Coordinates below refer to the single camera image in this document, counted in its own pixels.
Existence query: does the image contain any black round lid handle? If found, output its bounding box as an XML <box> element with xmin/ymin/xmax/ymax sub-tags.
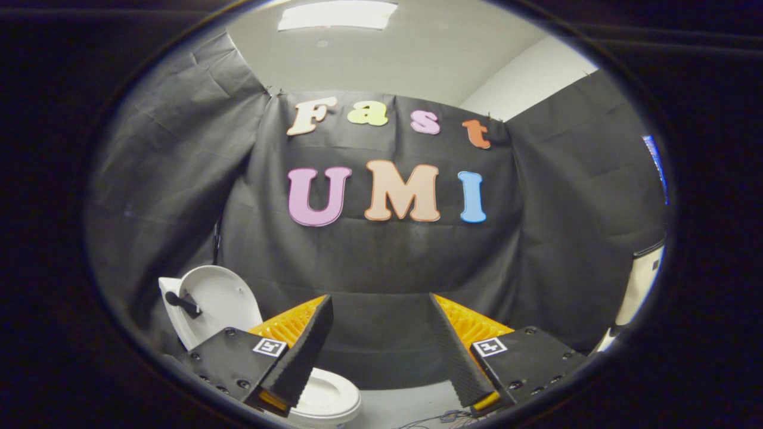
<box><xmin>165</xmin><ymin>290</ymin><xmax>203</xmax><ymax>319</ymax></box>

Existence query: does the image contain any tangle of floor cables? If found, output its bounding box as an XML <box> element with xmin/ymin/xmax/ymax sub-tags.
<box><xmin>396</xmin><ymin>408</ymin><xmax>477</xmax><ymax>429</ymax></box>

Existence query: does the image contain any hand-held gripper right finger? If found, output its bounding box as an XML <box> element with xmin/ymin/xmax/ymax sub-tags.
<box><xmin>428</xmin><ymin>292</ymin><xmax>588</xmax><ymax>418</ymax></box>

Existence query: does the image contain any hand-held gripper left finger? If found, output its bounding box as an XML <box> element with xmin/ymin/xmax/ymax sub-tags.
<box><xmin>176</xmin><ymin>294</ymin><xmax>334</xmax><ymax>418</ymax></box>

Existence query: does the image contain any white toilet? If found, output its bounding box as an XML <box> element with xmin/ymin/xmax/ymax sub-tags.
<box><xmin>158</xmin><ymin>276</ymin><xmax>362</xmax><ymax>427</ymax></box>

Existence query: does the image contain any black backdrop cloth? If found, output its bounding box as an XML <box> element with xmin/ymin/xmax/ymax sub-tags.
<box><xmin>86</xmin><ymin>30</ymin><xmax>668</xmax><ymax>391</ymax></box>

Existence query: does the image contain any white toilet lid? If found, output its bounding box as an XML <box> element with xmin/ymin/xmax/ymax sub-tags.
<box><xmin>178</xmin><ymin>265</ymin><xmax>264</xmax><ymax>351</ymax></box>

